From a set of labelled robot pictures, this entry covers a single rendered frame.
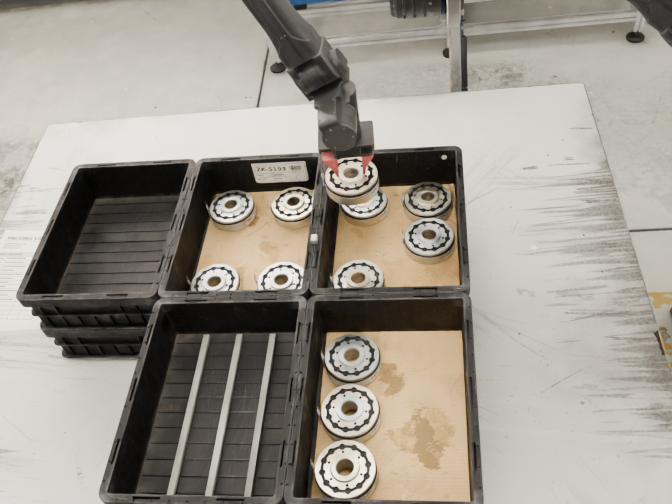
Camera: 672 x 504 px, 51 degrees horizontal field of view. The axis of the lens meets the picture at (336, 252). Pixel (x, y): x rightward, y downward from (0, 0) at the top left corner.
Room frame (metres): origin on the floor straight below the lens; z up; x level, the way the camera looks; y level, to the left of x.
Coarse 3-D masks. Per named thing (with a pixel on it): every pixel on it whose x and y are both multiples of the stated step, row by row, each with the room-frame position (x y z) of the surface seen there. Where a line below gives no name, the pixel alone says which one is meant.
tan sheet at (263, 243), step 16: (256, 192) 1.24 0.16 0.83; (272, 192) 1.23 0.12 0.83; (256, 208) 1.18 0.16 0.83; (256, 224) 1.13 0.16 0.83; (272, 224) 1.12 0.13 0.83; (208, 240) 1.11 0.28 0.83; (224, 240) 1.10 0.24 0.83; (240, 240) 1.09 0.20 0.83; (256, 240) 1.08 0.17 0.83; (272, 240) 1.07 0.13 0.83; (288, 240) 1.06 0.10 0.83; (304, 240) 1.06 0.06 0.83; (208, 256) 1.06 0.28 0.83; (224, 256) 1.06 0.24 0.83; (240, 256) 1.05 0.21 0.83; (256, 256) 1.04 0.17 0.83; (272, 256) 1.03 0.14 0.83; (288, 256) 1.02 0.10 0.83; (304, 256) 1.01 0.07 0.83; (240, 272) 1.00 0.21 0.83; (256, 272) 0.99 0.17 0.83; (256, 288) 0.95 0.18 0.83
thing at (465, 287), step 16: (464, 192) 1.01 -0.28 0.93; (320, 208) 1.04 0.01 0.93; (464, 208) 0.96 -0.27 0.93; (320, 224) 1.00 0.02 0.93; (464, 224) 0.92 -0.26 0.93; (320, 240) 0.95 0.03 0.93; (464, 240) 0.88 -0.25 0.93; (320, 256) 0.91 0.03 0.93; (464, 256) 0.85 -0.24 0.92; (464, 272) 0.80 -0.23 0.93; (320, 288) 0.83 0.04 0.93; (336, 288) 0.83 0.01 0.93; (352, 288) 0.82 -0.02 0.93; (368, 288) 0.81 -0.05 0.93; (384, 288) 0.80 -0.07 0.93; (400, 288) 0.80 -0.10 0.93; (416, 288) 0.79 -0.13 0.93; (432, 288) 0.78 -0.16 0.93; (448, 288) 0.78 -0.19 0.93; (464, 288) 0.77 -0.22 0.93
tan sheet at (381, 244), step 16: (400, 192) 1.14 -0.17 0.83; (400, 208) 1.09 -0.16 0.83; (384, 224) 1.06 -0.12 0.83; (400, 224) 1.05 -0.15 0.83; (448, 224) 1.02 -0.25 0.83; (336, 240) 1.04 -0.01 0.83; (352, 240) 1.03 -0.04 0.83; (368, 240) 1.02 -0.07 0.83; (384, 240) 1.01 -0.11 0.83; (400, 240) 1.00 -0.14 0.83; (336, 256) 0.99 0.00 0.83; (352, 256) 0.98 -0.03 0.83; (368, 256) 0.97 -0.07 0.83; (384, 256) 0.97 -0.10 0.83; (400, 256) 0.96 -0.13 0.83; (384, 272) 0.92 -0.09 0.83; (400, 272) 0.91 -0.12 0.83; (416, 272) 0.91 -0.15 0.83; (432, 272) 0.90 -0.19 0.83; (448, 272) 0.89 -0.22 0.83
